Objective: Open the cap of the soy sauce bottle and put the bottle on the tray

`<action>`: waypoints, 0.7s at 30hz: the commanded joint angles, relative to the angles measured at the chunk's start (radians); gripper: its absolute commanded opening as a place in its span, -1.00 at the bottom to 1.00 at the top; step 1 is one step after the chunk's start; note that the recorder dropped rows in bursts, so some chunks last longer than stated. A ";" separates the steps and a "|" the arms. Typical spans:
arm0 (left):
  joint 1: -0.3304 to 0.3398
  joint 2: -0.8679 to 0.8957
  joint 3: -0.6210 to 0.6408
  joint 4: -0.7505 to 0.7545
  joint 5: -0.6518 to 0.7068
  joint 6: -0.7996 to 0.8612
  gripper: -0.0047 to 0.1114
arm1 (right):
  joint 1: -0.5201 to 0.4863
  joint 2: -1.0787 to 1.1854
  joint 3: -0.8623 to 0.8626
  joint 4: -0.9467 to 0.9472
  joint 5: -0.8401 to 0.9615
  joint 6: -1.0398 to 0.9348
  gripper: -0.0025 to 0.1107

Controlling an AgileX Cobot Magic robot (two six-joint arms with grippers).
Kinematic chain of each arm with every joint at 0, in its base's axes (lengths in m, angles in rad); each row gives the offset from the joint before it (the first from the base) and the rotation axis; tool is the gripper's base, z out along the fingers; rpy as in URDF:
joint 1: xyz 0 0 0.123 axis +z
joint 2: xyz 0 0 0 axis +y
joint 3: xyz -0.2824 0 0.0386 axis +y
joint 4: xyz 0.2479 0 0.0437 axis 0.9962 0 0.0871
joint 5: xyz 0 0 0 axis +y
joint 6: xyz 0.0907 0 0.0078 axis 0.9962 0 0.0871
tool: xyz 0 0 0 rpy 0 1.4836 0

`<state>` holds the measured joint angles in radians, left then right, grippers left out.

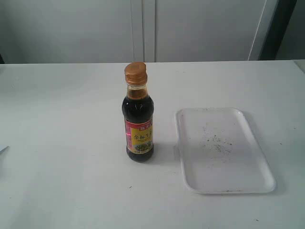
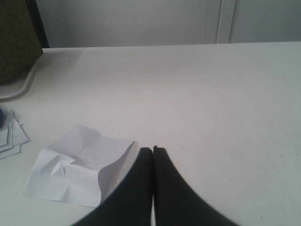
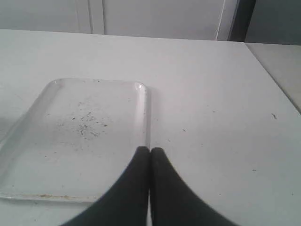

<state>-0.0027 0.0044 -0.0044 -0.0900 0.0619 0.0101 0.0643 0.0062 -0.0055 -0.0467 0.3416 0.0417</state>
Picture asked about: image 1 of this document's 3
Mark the dark soy sauce bottle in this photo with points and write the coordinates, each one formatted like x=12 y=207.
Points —
x=137 y=109

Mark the dark vertical post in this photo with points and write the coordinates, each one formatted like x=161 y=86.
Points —
x=280 y=20

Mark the white plastic tray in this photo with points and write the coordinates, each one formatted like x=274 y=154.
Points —
x=219 y=153

